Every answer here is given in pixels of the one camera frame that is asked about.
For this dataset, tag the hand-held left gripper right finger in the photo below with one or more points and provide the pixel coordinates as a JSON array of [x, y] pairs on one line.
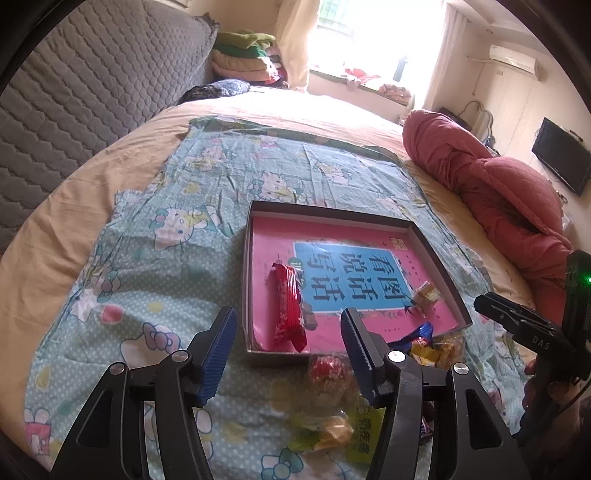
[[355, 350]]

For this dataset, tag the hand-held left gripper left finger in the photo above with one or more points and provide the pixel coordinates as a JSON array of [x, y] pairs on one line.
[[217, 360]]

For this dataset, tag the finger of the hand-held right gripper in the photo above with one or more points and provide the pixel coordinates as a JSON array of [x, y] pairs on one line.
[[508, 323], [526, 314]]

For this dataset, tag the blue cookie packet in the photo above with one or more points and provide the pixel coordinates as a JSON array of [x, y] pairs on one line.
[[418, 337]]

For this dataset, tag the grey cardboard box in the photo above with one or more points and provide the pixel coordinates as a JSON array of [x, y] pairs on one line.
[[281, 359]]

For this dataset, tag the green bread packet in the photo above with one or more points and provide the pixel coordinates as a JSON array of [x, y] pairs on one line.
[[323, 429]]

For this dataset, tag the person's right hand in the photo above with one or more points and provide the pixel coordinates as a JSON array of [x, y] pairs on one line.
[[563, 410]]

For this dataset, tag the round pastry clear packet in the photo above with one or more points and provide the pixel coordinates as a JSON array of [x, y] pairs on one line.
[[325, 374]]

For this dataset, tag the yellow snack packet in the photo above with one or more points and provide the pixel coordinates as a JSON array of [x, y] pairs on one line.
[[441, 353]]

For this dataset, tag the red snack packet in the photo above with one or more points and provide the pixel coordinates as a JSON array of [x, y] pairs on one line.
[[288, 309]]

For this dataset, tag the small gold candy packet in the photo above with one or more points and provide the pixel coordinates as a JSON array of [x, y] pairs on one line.
[[425, 297]]

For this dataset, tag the dark chocolate packet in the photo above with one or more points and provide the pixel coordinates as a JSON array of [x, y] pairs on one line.
[[425, 427]]

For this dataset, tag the pink quilt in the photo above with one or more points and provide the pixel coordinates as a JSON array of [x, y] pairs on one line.
[[498, 184]]

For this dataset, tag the pink book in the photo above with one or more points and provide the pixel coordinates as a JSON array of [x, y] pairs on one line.
[[277, 240]]

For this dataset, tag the black television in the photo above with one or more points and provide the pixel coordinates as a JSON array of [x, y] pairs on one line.
[[561, 154]]

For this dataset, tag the cartoon cat printed sheet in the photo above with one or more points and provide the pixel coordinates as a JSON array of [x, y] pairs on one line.
[[184, 184]]

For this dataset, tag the beige bed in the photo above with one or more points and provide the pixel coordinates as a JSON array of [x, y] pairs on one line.
[[69, 194]]

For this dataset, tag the white air conditioner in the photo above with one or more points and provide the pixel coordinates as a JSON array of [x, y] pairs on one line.
[[512, 57]]

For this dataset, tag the floral cloth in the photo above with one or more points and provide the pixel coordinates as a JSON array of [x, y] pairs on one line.
[[396, 90]]

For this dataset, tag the cream curtain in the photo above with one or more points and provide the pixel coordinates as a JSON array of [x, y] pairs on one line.
[[443, 60], [295, 46]]

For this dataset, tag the dark blue patterned pillow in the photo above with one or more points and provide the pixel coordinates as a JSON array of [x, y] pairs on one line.
[[217, 88]]

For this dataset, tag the red cloth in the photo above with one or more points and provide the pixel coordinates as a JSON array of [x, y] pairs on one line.
[[356, 73]]

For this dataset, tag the grey quilted headboard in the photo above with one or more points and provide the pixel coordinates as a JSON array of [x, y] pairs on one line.
[[92, 83]]

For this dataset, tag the stack of folded blankets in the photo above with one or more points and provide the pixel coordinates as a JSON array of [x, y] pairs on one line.
[[244, 55]]

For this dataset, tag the white metal frame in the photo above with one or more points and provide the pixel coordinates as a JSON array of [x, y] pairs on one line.
[[480, 120]]

